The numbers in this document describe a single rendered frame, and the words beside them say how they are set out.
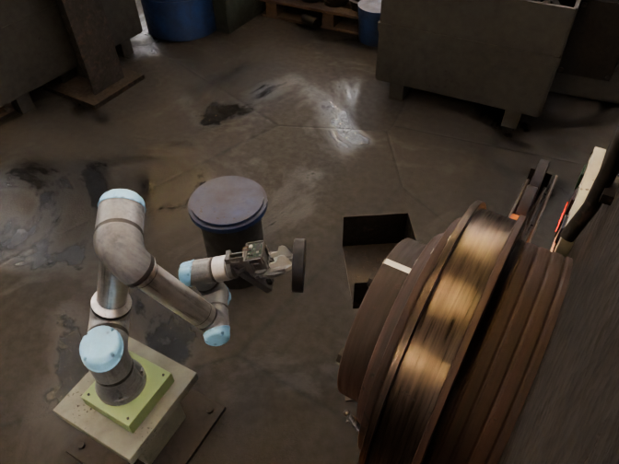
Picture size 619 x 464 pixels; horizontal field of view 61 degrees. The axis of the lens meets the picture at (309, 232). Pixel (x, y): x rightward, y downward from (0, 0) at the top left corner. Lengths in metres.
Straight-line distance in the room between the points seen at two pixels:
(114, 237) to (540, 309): 0.95
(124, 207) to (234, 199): 0.83
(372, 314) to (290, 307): 1.54
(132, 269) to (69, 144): 2.20
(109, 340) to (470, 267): 1.15
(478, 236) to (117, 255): 0.86
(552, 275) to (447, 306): 0.16
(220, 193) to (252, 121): 1.23
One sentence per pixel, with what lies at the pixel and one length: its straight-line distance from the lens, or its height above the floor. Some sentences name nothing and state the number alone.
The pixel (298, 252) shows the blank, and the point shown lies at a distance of 1.43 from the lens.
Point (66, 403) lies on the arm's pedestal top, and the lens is 1.89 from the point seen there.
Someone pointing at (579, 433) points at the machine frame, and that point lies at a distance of 0.34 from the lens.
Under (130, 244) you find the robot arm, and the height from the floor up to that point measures 0.94.
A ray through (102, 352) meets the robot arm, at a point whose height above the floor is 0.57.
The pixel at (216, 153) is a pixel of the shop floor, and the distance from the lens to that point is 3.10.
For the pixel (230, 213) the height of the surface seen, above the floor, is 0.43.
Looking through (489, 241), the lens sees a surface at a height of 1.34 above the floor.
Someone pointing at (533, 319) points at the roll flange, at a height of 1.31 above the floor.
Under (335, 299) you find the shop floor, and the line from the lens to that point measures 2.30.
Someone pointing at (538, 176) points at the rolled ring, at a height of 0.72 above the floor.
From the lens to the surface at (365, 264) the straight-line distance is 1.65.
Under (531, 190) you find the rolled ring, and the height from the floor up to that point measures 0.75.
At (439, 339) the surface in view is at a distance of 0.65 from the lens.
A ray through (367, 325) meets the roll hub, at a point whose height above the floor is 1.22.
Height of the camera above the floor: 1.84
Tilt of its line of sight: 46 degrees down
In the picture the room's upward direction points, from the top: 1 degrees counter-clockwise
